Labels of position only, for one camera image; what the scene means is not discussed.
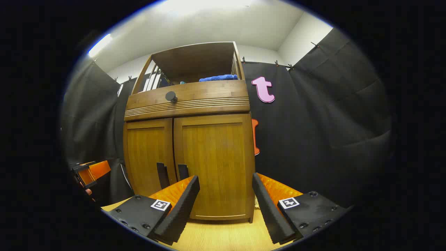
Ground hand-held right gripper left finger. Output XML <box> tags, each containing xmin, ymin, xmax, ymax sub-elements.
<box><xmin>101</xmin><ymin>175</ymin><xmax>201</xmax><ymax>245</ymax></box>

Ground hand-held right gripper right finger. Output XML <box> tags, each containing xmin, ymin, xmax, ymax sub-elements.
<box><xmin>252</xmin><ymin>173</ymin><xmax>349</xmax><ymax>244</ymax></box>

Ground wooden shoe cabinet door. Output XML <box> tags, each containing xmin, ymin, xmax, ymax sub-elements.
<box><xmin>123</xmin><ymin>119</ymin><xmax>175</xmax><ymax>197</ymax></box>
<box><xmin>174</xmin><ymin>113</ymin><xmax>255</xmax><ymax>221</ymax></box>

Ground wooden double-door shoe cabinet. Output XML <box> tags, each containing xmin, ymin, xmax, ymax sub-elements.
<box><xmin>123</xmin><ymin>41</ymin><xmax>256</xmax><ymax>223</ymax></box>

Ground wooden cabinet drawer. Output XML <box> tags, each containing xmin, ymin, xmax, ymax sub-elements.
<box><xmin>125</xmin><ymin>80</ymin><xmax>251</xmax><ymax>122</ymax></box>

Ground black backdrop cloth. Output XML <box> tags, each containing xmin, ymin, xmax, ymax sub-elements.
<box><xmin>61</xmin><ymin>28</ymin><xmax>392</xmax><ymax>210</ymax></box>

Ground small ceiling light panel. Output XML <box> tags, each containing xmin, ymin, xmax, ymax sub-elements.
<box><xmin>88</xmin><ymin>33</ymin><xmax>113</xmax><ymax>58</ymax></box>

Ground blue towel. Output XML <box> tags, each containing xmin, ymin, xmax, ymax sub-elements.
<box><xmin>199</xmin><ymin>74</ymin><xmax>238</xmax><ymax>82</ymax></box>

